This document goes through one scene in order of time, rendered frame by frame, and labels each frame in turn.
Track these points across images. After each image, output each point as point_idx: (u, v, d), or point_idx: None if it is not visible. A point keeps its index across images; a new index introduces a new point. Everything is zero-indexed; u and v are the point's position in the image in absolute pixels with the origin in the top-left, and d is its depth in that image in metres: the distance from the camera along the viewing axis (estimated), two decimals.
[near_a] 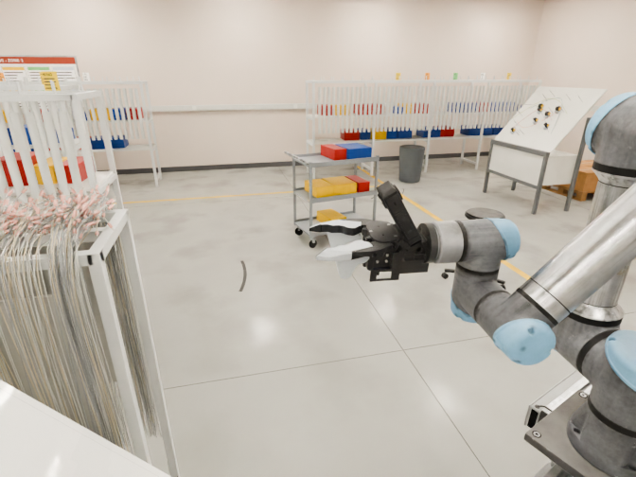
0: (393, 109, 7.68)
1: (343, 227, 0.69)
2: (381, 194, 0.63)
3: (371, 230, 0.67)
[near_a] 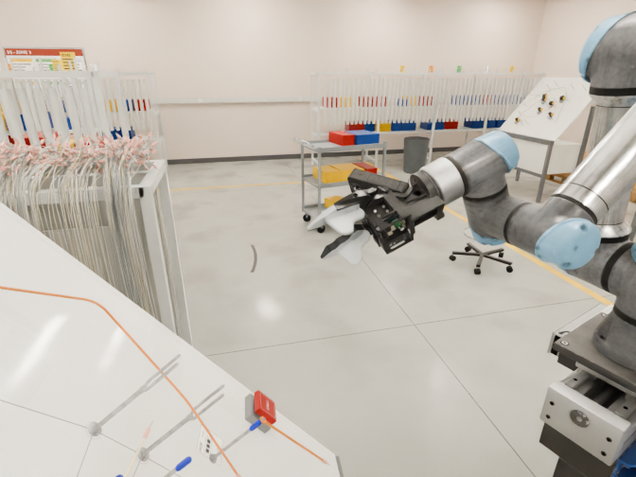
0: (397, 101, 7.74)
1: (345, 234, 0.69)
2: (347, 179, 0.71)
3: None
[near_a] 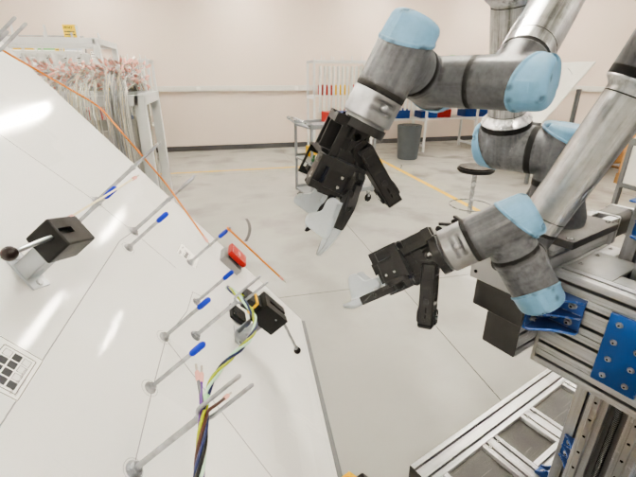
0: None
1: None
2: (382, 201, 0.67)
3: None
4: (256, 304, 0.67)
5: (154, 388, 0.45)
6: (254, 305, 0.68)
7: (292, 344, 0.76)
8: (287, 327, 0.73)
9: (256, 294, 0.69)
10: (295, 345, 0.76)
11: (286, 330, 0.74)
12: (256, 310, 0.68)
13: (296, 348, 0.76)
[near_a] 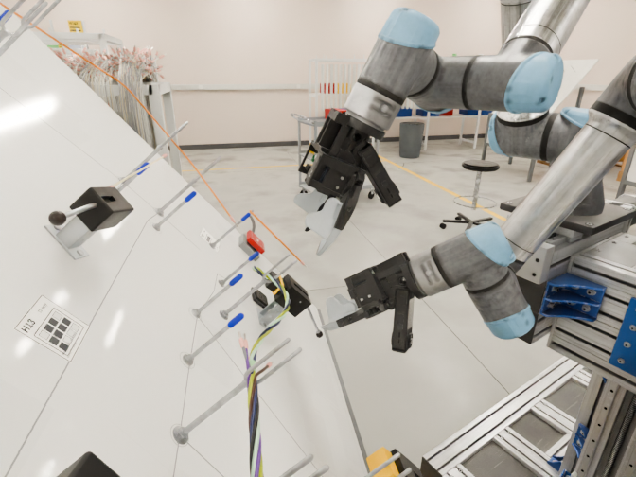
0: None
1: None
2: (382, 201, 0.67)
3: None
4: (282, 285, 0.67)
5: (192, 361, 0.45)
6: None
7: (315, 327, 0.76)
8: (309, 310, 0.74)
9: (280, 276, 0.69)
10: (318, 329, 0.76)
11: (309, 313, 0.74)
12: (281, 291, 0.68)
13: (319, 332, 0.76)
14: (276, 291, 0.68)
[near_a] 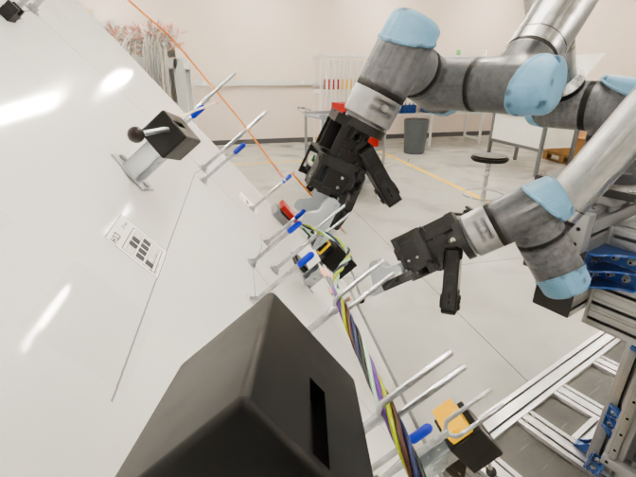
0: None
1: None
2: (382, 201, 0.67)
3: None
4: (328, 244, 0.65)
5: None
6: (326, 245, 0.66)
7: (358, 292, 0.74)
8: (353, 273, 0.72)
9: None
10: (360, 294, 0.74)
11: (352, 276, 0.72)
12: (327, 252, 0.66)
13: None
14: (323, 251, 0.66)
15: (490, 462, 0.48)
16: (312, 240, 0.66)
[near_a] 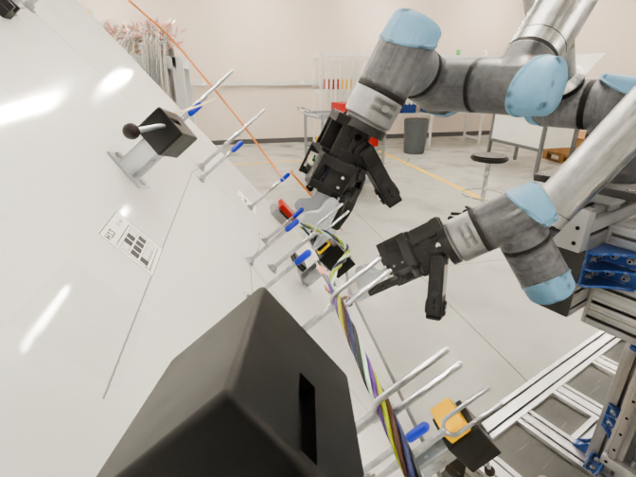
0: None
1: None
2: None
3: None
4: (328, 244, 0.65)
5: None
6: (326, 245, 0.66)
7: (347, 294, 0.74)
8: (347, 274, 0.71)
9: None
10: (349, 297, 0.74)
11: (345, 277, 0.72)
12: None
13: (349, 300, 0.74)
14: (323, 250, 0.66)
15: (488, 461, 0.48)
16: (312, 240, 0.66)
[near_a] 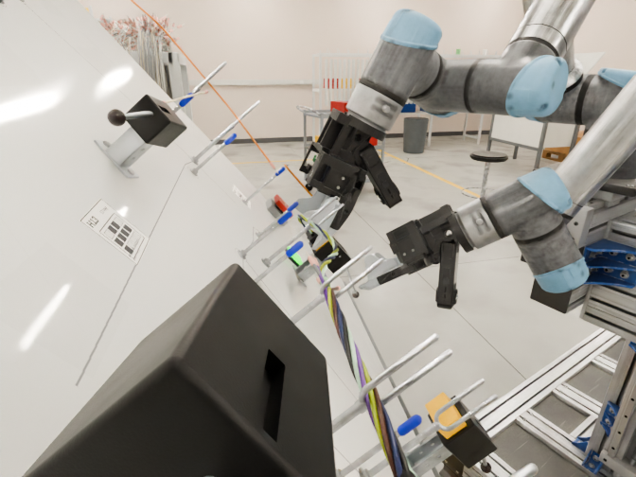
0: None
1: None
2: None
3: None
4: (326, 240, 0.65)
5: None
6: None
7: (352, 287, 0.73)
8: (347, 268, 0.71)
9: None
10: (354, 289, 0.73)
11: (346, 271, 0.71)
12: None
13: (355, 291, 0.73)
14: (320, 246, 0.65)
15: (485, 457, 0.47)
16: (309, 236, 0.65)
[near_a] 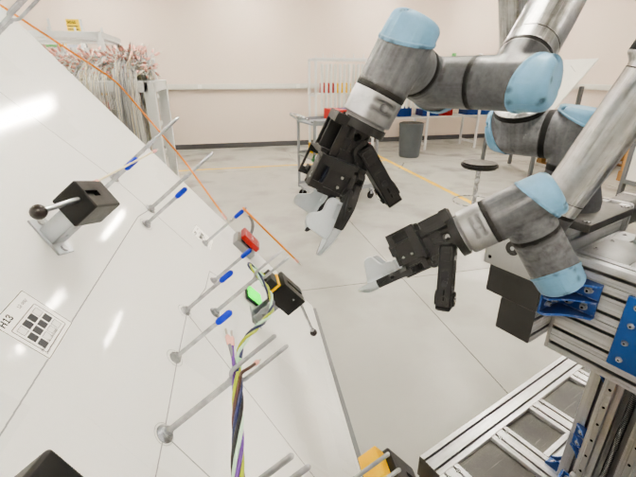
0: None
1: None
2: (382, 201, 0.67)
3: None
4: (278, 285, 0.67)
5: (180, 359, 0.44)
6: (275, 286, 0.67)
7: (309, 326, 0.75)
8: (304, 309, 0.73)
9: (277, 276, 0.69)
10: (311, 327, 0.75)
11: (303, 311, 0.73)
12: None
13: (312, 330, 0.75)
14: (273, 291, 0.67)
15: None
16: (263, 280, 0.67)
